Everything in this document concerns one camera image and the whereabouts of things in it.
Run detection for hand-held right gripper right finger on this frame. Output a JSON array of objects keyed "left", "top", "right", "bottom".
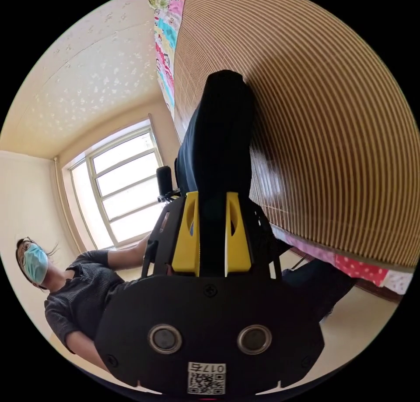
[{"left": 224, "top": 191, "right": 254, "bottom": 277}]

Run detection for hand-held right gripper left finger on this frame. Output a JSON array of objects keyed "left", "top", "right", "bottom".
[{"left": 171, "top": 191, "right": 200, "bottom": 277}]

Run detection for black pants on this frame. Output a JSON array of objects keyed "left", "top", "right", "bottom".
[{"left": 175, "top": 69, "right": 259, "bottom": 276}]

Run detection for person's left forearm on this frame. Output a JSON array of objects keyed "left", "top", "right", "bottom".
[{"left": 107, "top": 233, "right": 151, "bottom": 272}]

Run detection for person's right forearm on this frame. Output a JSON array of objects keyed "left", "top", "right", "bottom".
[{"left": 64, "top": 329, "right": 111, "bottom": 374}]

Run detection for window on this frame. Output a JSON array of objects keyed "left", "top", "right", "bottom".
[{"left": 54, "top": 114, "right": 165, "bottom": 251}]

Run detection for person's body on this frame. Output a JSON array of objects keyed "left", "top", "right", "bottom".
[{"left": 15, "top": 236, "right": 359, "bottom": 360}]

